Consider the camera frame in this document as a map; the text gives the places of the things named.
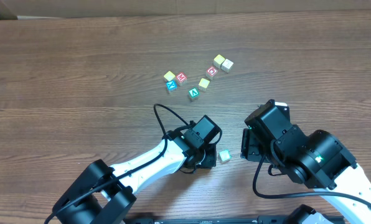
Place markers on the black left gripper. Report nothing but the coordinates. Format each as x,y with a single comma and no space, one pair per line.
207,158

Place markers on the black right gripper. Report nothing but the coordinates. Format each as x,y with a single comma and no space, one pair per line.
249,148

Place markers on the green F wooden block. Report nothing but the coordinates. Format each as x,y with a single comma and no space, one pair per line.
225,155

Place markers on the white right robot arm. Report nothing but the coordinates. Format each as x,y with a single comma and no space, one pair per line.
319,161

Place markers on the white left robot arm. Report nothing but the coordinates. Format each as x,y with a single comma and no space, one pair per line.
105,194

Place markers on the green V wooden block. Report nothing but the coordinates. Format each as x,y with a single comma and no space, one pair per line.
193,94

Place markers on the yellow wooden block middle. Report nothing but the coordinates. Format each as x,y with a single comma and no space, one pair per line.
203,84

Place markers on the yellow wooden block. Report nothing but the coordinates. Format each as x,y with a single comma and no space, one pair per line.
218,61
203,84
169,76

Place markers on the blue X wooden block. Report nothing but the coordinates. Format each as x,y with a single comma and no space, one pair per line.
171,86

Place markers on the plain wooden block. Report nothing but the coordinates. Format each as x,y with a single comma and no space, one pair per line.
227,65

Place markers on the red C wooden block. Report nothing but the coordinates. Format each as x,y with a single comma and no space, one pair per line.
211,72

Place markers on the red M wooden block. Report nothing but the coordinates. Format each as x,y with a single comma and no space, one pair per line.
181,78

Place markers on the yellow wooden block left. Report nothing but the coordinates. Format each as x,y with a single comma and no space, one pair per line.
169,76

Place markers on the yellow wooden block top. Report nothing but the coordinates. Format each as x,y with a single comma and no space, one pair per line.
218,61

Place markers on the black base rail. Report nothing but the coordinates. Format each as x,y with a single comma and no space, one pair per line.
265,219

